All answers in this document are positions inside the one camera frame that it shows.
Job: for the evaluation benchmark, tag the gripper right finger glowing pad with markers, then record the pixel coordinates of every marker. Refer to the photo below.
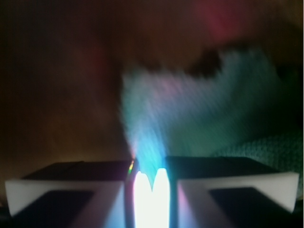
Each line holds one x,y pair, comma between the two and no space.
230,192

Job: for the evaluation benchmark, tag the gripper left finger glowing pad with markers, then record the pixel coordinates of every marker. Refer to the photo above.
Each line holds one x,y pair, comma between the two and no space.
74,195

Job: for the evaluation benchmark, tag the blue-green cloth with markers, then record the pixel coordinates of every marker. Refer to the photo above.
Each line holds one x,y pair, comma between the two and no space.
168,113

